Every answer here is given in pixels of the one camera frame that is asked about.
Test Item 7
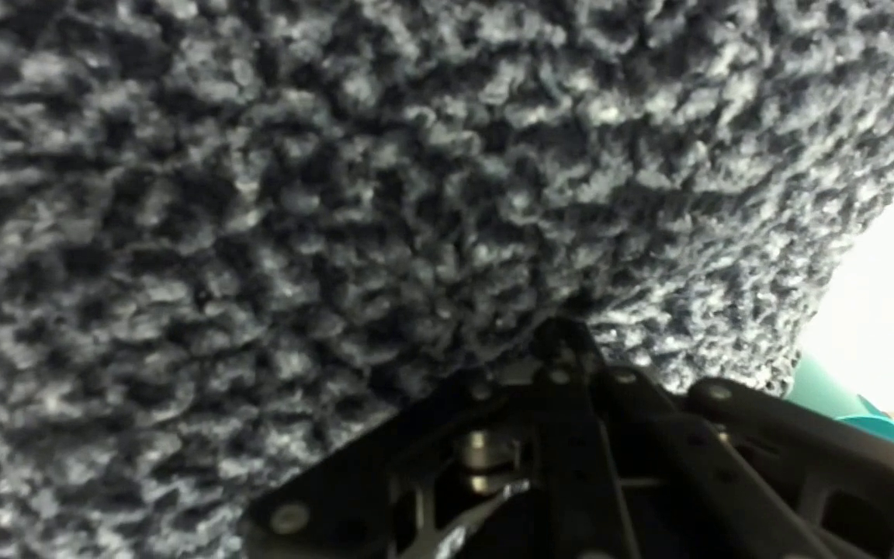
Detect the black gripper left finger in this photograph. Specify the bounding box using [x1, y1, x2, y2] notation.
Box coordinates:
[242, 319, 614, 559]

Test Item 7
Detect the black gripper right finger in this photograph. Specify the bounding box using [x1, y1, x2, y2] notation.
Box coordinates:
[596, 365, 894, 559]

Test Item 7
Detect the light blue toy oven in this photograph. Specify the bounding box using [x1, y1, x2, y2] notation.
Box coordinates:
[787, 325, 894, 443]

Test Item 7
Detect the dark blue knitted cloth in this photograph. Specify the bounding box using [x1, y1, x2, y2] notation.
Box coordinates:
[0, 0, 894, 559]

